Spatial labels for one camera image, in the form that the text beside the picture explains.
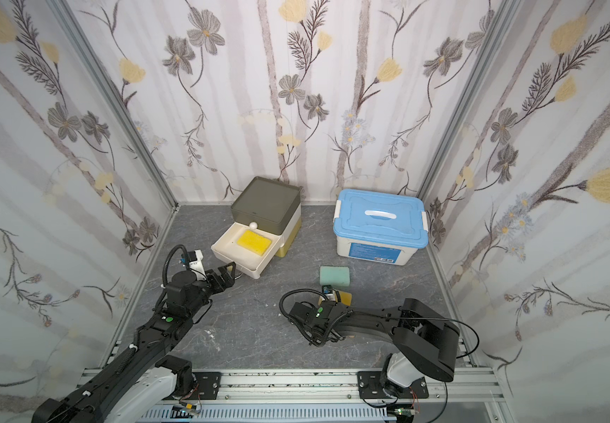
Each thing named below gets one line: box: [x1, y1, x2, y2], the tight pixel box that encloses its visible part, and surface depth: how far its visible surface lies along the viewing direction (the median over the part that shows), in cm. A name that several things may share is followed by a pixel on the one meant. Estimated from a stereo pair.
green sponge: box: [319, 266, 350, 287], surface depth 98 cm
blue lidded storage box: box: [332, 188, 430, 266], surface depth 95 cm
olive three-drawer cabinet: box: [211, 176, 303, 280], surface depth 98 cm
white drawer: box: [210, 222, 282, 280], surface depth 97 cm
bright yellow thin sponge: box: [236, 229, 272, 257], surface depth 99 cm
